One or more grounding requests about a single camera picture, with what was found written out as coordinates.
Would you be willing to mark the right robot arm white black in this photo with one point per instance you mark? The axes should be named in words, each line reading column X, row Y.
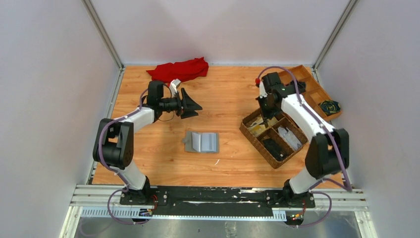
column 328, row 152

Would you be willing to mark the white cards in basket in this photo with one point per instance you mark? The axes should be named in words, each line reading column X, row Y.
column 287, row 135

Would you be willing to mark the aluminium frame rail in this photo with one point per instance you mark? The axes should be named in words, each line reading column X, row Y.
column 103, row 200

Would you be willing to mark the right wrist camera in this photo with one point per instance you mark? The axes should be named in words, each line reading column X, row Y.
column 261, row 87

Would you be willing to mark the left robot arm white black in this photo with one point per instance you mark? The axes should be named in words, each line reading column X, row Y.
column 114, row 144

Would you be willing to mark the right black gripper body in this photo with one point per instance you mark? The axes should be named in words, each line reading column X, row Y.
column 264, row 109

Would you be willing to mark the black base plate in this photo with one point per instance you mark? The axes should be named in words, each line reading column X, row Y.
column 201, row 201

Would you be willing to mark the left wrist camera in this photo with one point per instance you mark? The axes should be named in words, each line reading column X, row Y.
column 173, row 87

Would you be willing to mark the blue yellow rolled tie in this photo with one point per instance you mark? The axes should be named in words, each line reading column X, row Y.
column 330, row 107

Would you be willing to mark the woven wicker basket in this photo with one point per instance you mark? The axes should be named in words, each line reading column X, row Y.
column 277, row 141

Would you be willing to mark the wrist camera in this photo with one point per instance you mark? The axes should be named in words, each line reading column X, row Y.
column 173, row 87
column 261, row 87

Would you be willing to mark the black cards in basket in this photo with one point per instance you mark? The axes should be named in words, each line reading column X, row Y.
column 276, row 151

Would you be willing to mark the red cloth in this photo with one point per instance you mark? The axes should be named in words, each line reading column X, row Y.
column 182, row 70

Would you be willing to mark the black rolled belt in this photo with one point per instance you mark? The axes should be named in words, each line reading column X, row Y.
column 300, row 85

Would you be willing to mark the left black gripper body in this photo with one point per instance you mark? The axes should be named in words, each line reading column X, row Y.
column 183, row 104

